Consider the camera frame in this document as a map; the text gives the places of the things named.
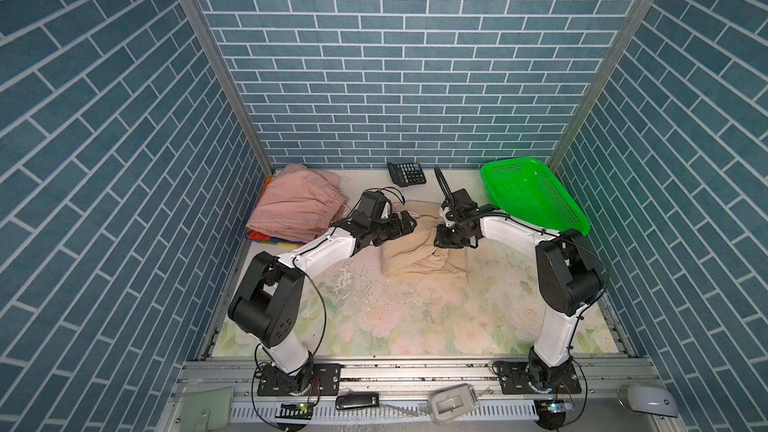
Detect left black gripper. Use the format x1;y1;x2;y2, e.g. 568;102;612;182
367;208;418;245

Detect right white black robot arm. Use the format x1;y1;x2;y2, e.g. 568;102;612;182
435;184;608;393

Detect black calculator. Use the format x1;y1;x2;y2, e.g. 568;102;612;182
387;162;427;187

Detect rainbow striped shorts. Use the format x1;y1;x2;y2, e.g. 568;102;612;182
244;228;304;248

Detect white computer mouse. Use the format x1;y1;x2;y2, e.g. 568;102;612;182
617;384;679;418

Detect white slotted cable duct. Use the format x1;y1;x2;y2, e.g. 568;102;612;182
230;400;539;425

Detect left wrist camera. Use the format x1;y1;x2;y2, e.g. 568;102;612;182
355;190;391;221

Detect pale green plastic plate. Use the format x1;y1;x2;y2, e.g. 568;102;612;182
179;387;234;432

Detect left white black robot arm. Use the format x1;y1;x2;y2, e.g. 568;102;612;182
227;211;417;376

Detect green circuit board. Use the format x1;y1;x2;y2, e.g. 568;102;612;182
534;399;572;416
275;403;315;422

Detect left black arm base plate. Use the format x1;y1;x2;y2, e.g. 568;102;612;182
256;363;342;397

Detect left green circuit board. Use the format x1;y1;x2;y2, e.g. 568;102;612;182
275;403;315;422

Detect green plastic basket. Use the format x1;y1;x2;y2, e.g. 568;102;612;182
480;158;591;236

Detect beige shorts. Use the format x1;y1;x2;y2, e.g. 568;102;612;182
379;200;467;281

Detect pink shorts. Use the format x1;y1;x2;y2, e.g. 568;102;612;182
246;164;347;243

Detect grey plastic clip device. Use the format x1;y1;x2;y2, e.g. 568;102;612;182
427;383;479;424

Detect right green circuit board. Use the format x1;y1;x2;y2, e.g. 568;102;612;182
534;399;572;416

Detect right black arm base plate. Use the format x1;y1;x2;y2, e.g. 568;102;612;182
490;361;582;395

